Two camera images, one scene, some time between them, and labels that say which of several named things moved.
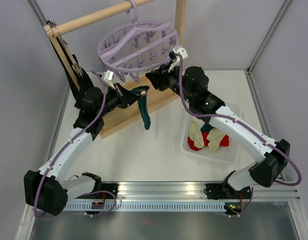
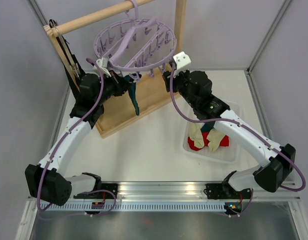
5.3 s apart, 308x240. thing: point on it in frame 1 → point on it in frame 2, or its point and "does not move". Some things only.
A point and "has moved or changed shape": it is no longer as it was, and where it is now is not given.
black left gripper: (125, 96) → (120, 84)
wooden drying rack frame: (48, 29) does not move
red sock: (225, 142) does not move
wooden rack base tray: (156, 99) does not move
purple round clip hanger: (130, 49) has moved or changed shape
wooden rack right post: (180, 18) does not move
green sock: (206, 127) does not move
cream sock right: (215, 135) does not move
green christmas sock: (140, 92) → (131, 87)
